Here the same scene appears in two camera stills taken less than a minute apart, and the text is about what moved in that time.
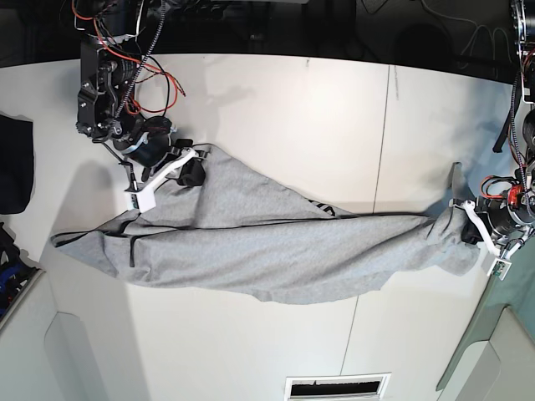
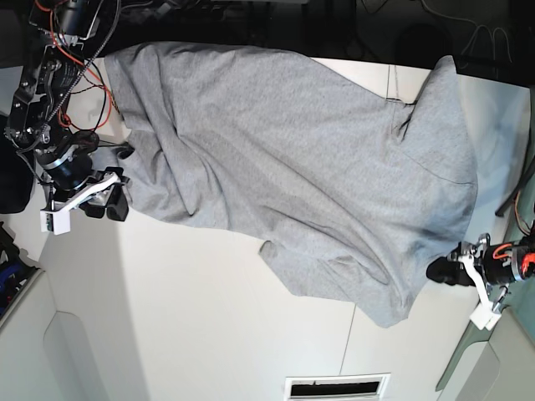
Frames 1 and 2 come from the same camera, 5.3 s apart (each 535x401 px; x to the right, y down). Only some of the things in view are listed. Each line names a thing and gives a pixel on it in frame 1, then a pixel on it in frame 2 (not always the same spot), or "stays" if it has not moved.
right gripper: (505, 210) → (502, 264)
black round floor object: (424, 43) stays
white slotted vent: (368, 387) stays
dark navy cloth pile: (17, 164) stays
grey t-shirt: (235, 231) → (368, 199)
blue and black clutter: (16, 273) stays
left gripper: (149, 144) → (68, 165)
